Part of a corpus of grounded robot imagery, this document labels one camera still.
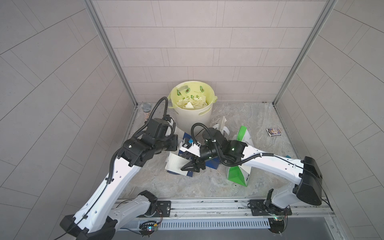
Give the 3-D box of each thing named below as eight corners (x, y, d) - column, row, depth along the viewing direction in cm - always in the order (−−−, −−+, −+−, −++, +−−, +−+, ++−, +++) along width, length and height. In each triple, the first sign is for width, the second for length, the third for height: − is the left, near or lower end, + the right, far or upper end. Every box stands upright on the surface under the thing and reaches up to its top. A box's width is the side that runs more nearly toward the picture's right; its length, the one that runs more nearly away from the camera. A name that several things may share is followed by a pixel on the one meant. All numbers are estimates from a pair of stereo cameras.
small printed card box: (270, 137, 100) (271, 135, 98) (266, 130, 103) (268, 128, 101) (280, 135, 100) (282, 133, 98) (276, 129, 104) (278, 127, 102)
